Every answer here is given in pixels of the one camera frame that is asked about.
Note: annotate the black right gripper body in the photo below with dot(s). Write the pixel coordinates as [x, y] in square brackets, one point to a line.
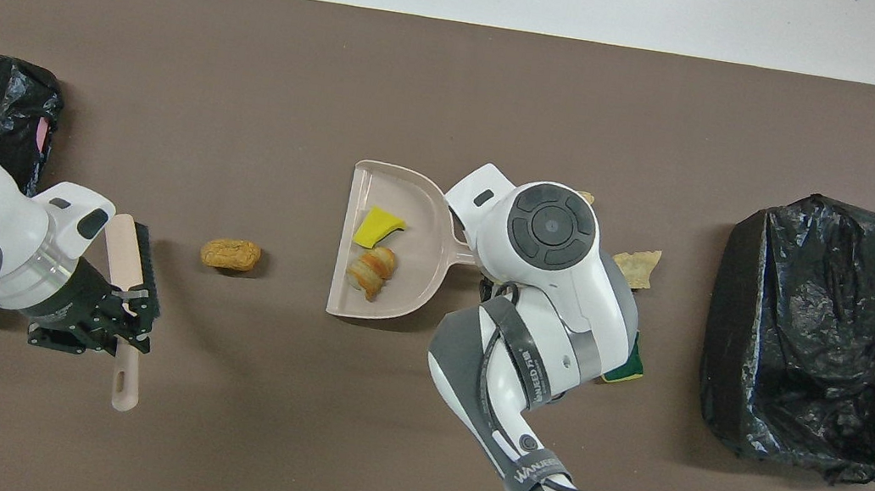
[486, 289]

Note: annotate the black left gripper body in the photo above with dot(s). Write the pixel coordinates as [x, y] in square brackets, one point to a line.
[77, 310]

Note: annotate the beige hand brush black bristles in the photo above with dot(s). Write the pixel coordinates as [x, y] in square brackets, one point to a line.
[121, 252]

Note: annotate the beige plastic dustpan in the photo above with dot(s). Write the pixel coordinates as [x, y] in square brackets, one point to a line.
[423, 226]

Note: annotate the brown bread roll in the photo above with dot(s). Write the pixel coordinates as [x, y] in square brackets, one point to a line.
[231, 255]

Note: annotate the beige sponge chunk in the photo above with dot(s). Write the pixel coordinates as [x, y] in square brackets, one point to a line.
[372, 271]
[641, 270]
[586, 198]

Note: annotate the yellow green sponge wedge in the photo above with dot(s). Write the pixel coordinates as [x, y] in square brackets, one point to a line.
[376, 228]

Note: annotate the green yellow sponge piece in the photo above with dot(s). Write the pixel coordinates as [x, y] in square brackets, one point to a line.
[635, 367]

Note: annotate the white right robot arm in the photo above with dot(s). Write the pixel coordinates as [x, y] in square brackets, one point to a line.
[551, 227]

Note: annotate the brown table mat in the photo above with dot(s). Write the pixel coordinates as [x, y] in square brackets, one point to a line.
[291, 430]

